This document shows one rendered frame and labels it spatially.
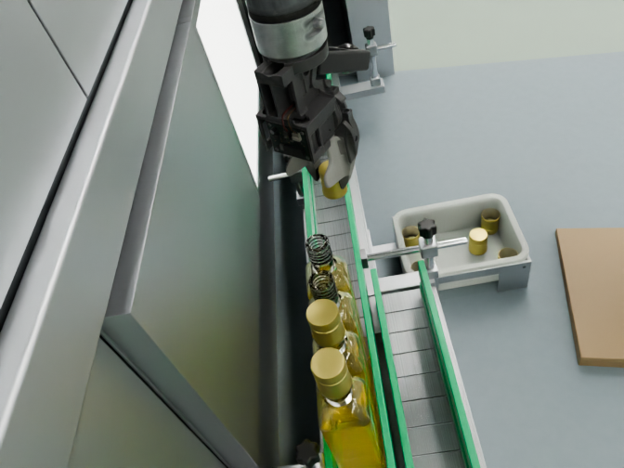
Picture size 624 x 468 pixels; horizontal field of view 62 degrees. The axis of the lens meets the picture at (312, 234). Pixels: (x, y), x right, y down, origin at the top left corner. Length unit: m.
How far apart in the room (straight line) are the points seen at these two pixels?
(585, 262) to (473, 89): 0.64
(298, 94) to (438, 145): 0.81
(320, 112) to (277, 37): 0.10
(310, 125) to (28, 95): 0.28
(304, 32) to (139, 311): 0.30
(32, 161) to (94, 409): 0.18
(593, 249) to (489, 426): 0.40
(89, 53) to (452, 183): 0.90
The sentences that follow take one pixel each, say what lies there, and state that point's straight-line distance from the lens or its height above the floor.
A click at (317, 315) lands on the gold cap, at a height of 1.16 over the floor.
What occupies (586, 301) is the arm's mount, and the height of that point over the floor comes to 0.77.
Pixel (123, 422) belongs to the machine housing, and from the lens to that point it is 0.45.
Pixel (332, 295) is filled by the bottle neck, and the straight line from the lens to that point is 0.60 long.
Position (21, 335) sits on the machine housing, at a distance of 0.33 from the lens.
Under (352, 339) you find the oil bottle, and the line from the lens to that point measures 0.61.
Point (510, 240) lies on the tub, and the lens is 1.06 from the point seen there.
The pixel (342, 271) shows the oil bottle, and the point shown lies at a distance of 0.66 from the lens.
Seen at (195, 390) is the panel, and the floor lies 1.19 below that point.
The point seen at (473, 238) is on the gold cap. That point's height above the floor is 0.81.
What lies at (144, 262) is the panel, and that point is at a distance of 0.44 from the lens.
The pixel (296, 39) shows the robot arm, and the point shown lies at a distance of 0.54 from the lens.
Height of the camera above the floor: 1.61
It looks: 47 degrees down
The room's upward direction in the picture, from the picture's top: 17 degrees counter-clockwise
